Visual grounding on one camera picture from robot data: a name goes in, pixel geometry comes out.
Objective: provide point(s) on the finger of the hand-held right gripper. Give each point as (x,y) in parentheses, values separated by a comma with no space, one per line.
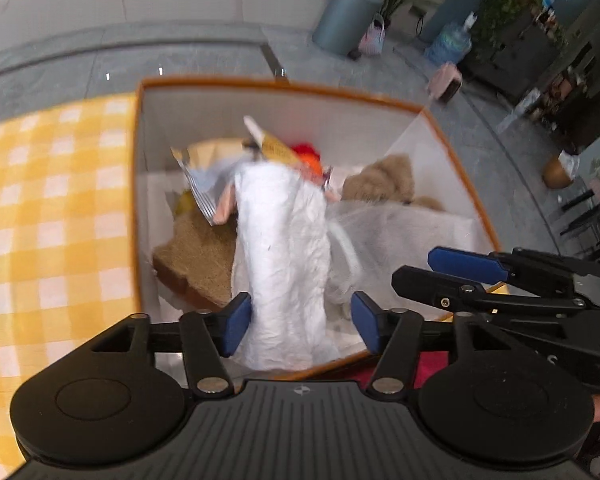
(470,265)
(430,287)

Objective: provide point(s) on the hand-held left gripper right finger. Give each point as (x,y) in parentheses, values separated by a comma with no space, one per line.
(367,320)

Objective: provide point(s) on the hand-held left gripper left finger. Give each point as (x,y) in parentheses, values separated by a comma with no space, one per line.
(237,322)

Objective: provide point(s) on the white plastic bag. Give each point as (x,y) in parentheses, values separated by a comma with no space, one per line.
(395,240)

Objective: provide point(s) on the brown sponge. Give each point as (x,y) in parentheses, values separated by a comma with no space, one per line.
(200,260)

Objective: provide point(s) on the white cloth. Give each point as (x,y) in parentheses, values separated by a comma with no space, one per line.
(285,260)

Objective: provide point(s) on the brown plush toy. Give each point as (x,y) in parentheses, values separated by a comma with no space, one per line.
(385,180)

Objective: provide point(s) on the red strawberry toy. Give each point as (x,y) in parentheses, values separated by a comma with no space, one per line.
(307,157)

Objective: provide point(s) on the pale yellow cloth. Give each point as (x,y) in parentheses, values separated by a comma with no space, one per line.
(215,150)

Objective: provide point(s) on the yellow snack packet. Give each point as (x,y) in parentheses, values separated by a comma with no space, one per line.
(275,147)

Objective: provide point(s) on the orange cardboard box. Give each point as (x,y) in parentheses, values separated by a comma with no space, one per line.
(300,105)

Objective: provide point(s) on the red box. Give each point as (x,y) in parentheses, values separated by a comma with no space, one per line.
(430,370)

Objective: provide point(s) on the brown round pot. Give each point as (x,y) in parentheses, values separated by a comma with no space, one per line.
(557,172)

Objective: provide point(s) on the white standing bag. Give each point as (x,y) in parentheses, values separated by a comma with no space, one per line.
(525,105)

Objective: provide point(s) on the pink heater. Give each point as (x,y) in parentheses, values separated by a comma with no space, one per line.
(445,82)

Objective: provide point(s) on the yellow checked mat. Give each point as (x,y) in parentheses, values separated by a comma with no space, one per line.
(55,235)

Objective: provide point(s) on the dark cabinet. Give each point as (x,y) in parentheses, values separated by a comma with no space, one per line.
(525,55)

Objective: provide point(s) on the blue water bottle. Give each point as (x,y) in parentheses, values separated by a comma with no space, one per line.
(447,42)

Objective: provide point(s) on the small pastel basket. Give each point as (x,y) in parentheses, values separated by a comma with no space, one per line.
(372,40)

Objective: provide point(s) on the ivy plant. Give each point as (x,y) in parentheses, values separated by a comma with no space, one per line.
(507,5)

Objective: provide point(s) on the grey trash bin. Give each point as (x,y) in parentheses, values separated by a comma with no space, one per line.
(345,17)

